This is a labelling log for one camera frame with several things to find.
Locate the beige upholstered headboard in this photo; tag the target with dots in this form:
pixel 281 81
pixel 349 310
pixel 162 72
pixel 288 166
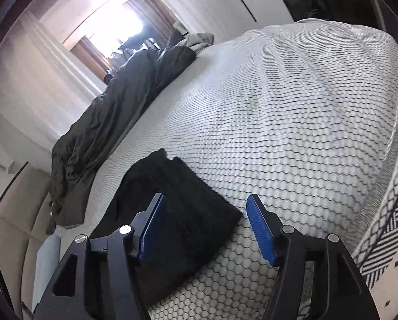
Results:
pixel 12 213

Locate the beige crumpled cloth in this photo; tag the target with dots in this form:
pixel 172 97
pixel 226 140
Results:
pixel 199 41

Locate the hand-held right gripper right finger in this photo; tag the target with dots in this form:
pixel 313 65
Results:
pixel 259 228

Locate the brown curtain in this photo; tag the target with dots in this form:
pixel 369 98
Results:
pixel 152 10
pixel 89 55

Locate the dark grey duvet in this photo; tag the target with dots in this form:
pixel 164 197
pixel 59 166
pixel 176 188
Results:
pixel 112 120

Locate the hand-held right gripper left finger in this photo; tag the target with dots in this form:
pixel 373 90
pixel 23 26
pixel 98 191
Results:
pixel 152 221

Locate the dark clutter by window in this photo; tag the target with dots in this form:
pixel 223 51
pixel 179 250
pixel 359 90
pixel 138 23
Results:
pixel 132 45

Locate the black pants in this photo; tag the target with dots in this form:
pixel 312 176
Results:
pixel 185 200

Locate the light blue cloth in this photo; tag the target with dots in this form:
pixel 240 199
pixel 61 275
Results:
pixel 47 260

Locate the white honeycomb mattress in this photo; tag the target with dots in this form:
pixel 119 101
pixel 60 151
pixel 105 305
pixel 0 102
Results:
pixel 269 123

